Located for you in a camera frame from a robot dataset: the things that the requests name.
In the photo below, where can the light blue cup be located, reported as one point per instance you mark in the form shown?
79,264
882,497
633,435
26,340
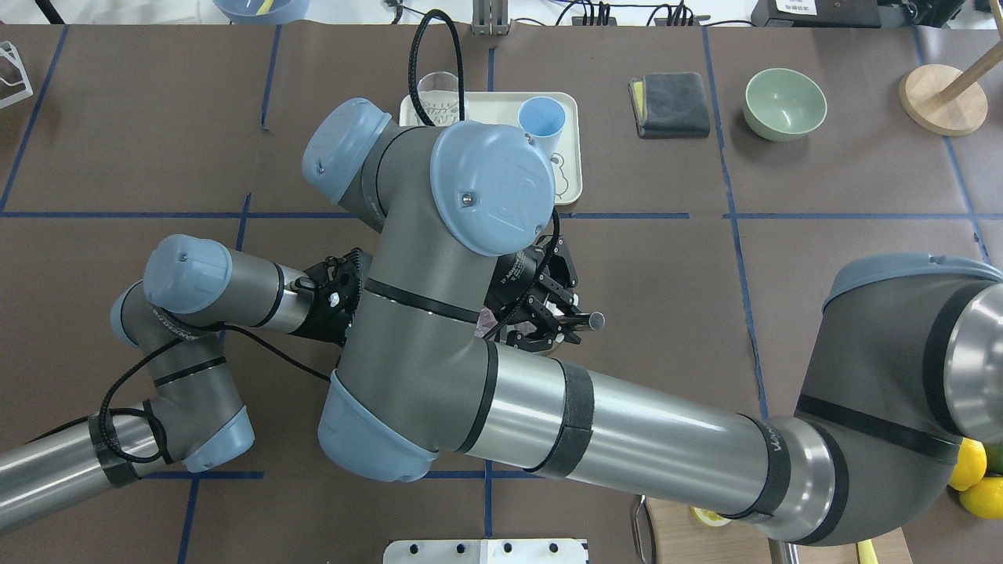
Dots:
543,119

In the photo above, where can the white wire cup rack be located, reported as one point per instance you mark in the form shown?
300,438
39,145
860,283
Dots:
15,81

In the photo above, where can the wooden stand with base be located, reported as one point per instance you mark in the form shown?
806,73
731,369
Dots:
946,100

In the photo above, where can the lemon half slice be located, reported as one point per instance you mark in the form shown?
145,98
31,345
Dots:
709,518

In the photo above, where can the cream bear tray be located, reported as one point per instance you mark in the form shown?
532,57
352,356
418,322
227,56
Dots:
502,107

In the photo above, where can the grey folded cloth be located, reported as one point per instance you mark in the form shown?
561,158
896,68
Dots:
670,106

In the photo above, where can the wooden cutting board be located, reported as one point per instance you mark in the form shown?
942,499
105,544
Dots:
667,532

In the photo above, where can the blue bowl with utensils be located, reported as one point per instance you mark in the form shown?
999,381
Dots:
263,12

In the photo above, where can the metal ice scoop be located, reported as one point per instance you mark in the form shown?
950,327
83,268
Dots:
584,321

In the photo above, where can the clear wine glass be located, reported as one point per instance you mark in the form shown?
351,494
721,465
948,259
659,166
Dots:
439,100

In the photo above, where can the green bowl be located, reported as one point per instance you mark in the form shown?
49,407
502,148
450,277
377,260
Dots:
781,105

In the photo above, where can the green lime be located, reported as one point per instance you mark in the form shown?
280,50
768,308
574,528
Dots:
994,457

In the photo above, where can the whole yellow lemon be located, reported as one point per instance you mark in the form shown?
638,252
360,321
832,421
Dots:
970,467

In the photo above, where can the yellow plastic knife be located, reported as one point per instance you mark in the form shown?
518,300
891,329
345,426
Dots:
865,552

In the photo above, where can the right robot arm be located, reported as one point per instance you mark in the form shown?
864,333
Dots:
907,360

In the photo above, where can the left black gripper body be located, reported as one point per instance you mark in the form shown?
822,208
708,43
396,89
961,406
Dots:
326,330

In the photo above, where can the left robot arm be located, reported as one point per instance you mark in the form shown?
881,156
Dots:
191,291

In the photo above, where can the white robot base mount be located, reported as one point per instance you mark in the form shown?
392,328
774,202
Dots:
525,550

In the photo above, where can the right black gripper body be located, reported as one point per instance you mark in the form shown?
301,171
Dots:
518,273

